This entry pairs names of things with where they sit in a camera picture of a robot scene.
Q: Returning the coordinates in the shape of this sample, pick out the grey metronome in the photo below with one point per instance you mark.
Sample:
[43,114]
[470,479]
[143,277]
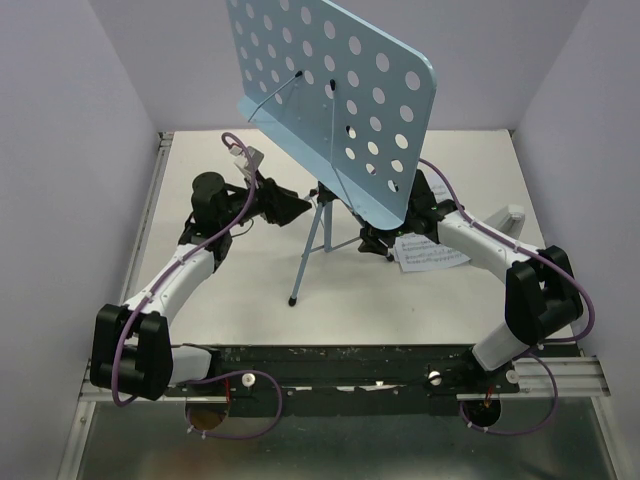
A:
[509,220]

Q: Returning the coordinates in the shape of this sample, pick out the sheet music page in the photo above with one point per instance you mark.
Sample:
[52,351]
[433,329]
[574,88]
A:
[417,253]
[440,191]

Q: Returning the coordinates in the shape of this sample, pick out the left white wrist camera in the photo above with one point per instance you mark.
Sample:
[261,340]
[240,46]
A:
[246,163]

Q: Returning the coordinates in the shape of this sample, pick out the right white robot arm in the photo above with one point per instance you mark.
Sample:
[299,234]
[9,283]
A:
[541,295]

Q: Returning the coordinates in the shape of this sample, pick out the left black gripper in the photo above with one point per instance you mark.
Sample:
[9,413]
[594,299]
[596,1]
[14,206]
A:
[278,205]

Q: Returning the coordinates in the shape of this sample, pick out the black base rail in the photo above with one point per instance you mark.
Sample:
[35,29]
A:
[331,381]

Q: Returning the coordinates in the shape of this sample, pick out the aluminium frame rail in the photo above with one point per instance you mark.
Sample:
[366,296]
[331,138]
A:
[575,378]

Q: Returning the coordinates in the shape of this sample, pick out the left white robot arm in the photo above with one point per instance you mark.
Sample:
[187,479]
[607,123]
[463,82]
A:
[132,353]

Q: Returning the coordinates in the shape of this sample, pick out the light blue music stand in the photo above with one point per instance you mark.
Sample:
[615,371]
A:
[347,101]

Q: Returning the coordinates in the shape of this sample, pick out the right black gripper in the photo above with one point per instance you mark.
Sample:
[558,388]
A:
[370,243]

